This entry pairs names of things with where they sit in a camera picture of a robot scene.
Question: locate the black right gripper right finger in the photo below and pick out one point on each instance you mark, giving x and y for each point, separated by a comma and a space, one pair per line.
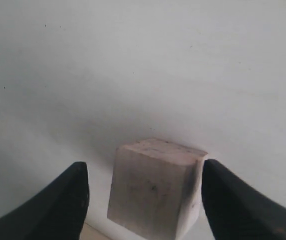
237, 211

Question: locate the small wooden cube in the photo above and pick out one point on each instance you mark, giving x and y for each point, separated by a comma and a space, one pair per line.
156, 188

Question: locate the medium wooden cube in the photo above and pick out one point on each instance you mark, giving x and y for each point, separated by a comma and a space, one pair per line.
90, 233

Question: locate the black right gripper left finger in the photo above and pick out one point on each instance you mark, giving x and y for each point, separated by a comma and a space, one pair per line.
57, 212

